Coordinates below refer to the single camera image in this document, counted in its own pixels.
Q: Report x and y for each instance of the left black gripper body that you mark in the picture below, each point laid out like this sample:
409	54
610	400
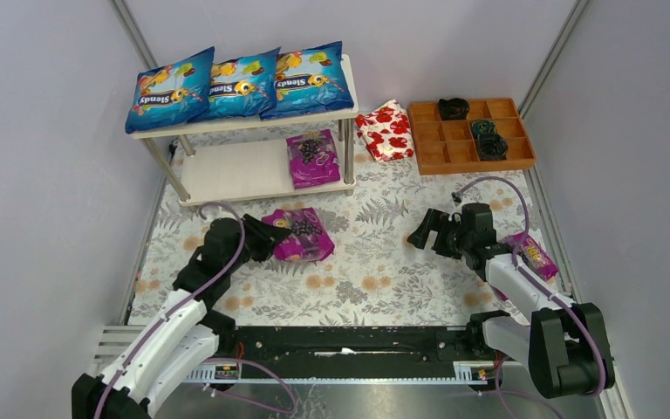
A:
252	236

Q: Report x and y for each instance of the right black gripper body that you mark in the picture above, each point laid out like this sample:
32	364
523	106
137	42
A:
443	235

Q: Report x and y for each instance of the purple grape candy bag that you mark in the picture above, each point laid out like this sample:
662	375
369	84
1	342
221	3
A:
308	240
535	258
313	159

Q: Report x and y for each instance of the blue Slendy candy bag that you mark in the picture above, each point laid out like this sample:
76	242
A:
242	87
171	94

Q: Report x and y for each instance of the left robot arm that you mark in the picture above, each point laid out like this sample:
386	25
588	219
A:
185	331

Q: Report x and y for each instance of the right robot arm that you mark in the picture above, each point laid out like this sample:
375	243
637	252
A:
564	347

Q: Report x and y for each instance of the white two-tier shelf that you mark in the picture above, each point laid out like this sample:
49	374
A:
246	171

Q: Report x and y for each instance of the blue candy bag on shelf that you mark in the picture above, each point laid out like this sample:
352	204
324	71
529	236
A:
309	81

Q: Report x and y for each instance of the wooden compartment tray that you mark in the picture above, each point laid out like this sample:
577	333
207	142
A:
445	147

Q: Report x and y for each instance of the floral table mat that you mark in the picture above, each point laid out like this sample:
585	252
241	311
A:
375	277

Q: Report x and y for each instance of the black coiled item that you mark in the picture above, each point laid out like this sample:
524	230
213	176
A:
491	147
453	109

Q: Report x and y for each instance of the red floral white pouch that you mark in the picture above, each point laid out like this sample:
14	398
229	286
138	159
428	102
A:
386	132

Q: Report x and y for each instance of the dark green coiled item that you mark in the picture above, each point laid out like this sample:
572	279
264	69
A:
482	126

